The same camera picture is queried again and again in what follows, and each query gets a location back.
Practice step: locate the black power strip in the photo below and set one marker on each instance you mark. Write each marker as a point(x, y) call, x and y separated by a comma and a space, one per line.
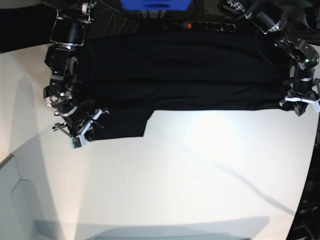
point(205, 26)

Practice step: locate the black T-shirt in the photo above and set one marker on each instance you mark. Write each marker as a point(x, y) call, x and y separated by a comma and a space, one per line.
point(134, 75)

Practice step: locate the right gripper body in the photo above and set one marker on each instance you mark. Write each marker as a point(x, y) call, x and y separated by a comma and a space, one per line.
point(77, 121)

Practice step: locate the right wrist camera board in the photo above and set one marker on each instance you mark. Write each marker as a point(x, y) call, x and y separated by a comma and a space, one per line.
point(77, 142)

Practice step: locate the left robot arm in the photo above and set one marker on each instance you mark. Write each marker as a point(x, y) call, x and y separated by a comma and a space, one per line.
point(270, 19)

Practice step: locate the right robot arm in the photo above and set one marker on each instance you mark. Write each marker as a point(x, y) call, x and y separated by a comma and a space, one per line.
point(62, 95)

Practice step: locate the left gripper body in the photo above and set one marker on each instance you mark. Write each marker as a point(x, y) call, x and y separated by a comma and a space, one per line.
point(303, 91)

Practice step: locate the blue plastic box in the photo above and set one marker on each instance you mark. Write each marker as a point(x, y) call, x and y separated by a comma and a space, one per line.
point(143, 5)

